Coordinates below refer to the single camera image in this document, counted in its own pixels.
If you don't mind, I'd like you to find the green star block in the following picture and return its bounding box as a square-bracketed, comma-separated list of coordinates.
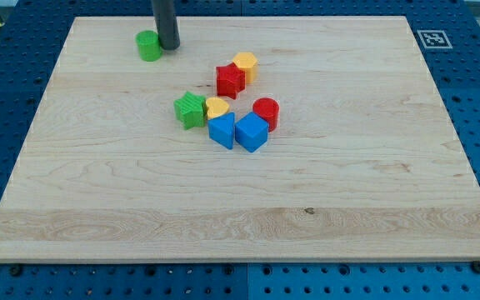
[173, 92, 206, 130]

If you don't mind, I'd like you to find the red star block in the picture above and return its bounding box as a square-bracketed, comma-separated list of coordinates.
[216, 62, 246, 100]

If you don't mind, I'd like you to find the yellow hexagon block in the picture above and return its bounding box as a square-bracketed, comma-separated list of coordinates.
[232, 52, 258, 84]

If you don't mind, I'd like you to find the blue cube block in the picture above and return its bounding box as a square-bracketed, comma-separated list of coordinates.
[234, 112, 269, 153]

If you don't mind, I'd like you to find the blue triangle block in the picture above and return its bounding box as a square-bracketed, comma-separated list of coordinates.
[207, 112, 235, 150]

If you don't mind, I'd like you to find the yellow heart block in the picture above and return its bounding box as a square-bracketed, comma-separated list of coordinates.
[205, 97, 230, 120]

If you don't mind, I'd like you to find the red cylinder block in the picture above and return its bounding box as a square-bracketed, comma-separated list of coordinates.
[252, 97, 280, 132]

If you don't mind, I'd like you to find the light wooden board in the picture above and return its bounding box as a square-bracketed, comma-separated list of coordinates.
[0, 16, 480, 263]

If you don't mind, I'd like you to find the green cylinder block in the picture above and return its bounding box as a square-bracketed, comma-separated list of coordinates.
[135, 30, 163, 62]

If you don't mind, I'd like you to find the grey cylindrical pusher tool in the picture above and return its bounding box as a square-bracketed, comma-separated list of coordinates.
[151, 0, 180, 51]

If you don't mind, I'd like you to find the white fiducial marker tag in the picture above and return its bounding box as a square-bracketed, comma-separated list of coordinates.
[417, 30, 453, 49]

